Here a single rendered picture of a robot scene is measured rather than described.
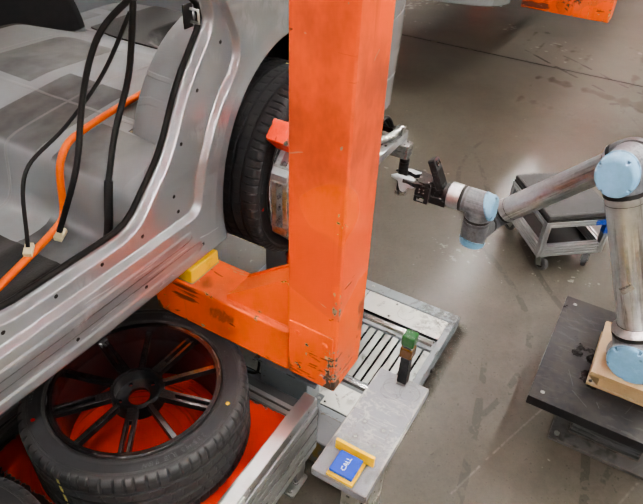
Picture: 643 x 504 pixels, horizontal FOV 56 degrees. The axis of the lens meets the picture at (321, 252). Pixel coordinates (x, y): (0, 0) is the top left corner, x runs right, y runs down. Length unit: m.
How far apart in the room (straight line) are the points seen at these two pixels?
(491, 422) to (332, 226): 1.32
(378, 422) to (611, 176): 0.95
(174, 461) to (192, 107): 0.94
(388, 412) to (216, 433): 0.51
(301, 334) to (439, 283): 1.43
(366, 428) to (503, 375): 0.99
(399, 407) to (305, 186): 0.80
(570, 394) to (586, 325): 0.38
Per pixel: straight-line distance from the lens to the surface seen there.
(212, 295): 1.90
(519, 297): 3.09
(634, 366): 2.11
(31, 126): 2.22
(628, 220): 1.90
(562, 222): 3.13
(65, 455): 1.83
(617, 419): 2.31
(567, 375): 2.37
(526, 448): 2.50
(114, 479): 1.75
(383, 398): 1.93
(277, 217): 2.01
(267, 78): 2.04
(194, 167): 1.80
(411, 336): 1.82
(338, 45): 1.25
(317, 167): 1.38
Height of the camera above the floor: 1.94
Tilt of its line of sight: 38 degrees down
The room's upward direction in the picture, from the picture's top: 2 degrees clockwise
